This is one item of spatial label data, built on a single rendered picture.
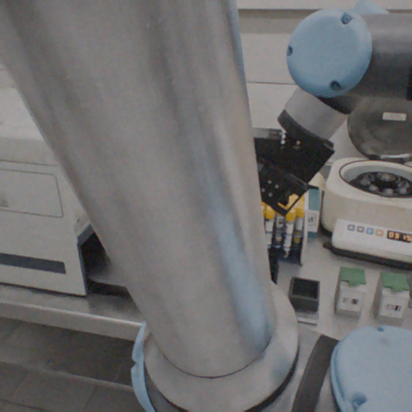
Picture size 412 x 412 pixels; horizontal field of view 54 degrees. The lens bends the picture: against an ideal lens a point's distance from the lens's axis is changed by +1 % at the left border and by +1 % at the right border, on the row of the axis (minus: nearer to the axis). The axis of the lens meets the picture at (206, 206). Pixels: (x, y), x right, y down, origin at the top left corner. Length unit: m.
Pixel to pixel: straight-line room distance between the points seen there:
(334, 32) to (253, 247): 0.24
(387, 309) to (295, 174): 0.30
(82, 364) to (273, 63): 1.11
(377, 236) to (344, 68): 0.55
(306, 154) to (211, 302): 0.38
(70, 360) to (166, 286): 1.33
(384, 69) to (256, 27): 0.77
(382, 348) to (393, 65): 0.23
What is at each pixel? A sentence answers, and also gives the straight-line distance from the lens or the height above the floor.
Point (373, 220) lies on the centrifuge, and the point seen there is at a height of 0.94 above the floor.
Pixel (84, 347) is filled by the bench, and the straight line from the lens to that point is 1.55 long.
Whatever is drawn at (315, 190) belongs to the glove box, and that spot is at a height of 0.94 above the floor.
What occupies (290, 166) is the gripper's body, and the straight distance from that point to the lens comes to 0.57.
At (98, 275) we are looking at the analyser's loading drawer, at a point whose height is 0.91.
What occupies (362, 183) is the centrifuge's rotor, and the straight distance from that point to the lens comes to 0.97.
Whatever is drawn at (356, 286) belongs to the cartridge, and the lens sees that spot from 0.72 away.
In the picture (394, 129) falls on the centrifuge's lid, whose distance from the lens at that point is 1.16.
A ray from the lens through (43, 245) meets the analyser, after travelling 0.75.
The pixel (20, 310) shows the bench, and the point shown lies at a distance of 0.81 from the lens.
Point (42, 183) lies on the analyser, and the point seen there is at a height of 1.10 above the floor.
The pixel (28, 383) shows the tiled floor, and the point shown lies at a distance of 1.87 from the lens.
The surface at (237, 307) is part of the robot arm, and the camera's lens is 0.22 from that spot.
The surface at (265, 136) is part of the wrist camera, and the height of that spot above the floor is 1.19.
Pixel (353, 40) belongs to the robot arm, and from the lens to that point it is 0.39.
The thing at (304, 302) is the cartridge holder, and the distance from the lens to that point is 0.72.
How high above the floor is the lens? 1.37
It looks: 28 degrees down
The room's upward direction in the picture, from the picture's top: straight up
